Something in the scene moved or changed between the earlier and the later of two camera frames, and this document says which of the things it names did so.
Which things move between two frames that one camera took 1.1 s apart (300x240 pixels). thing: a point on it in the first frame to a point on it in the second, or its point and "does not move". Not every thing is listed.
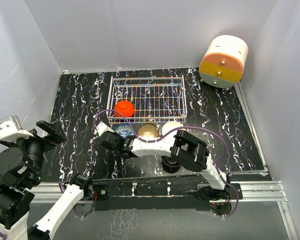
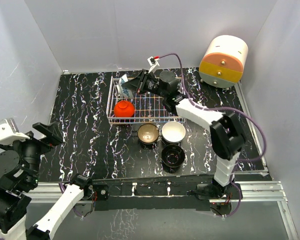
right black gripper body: (115, 134) to (151, 86)
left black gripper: (56, 132) does not move
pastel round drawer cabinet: (222, 64) does not move
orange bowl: (125, 108) does not move
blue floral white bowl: (124, 129) to (122, 91)
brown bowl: (148, 131) does not move
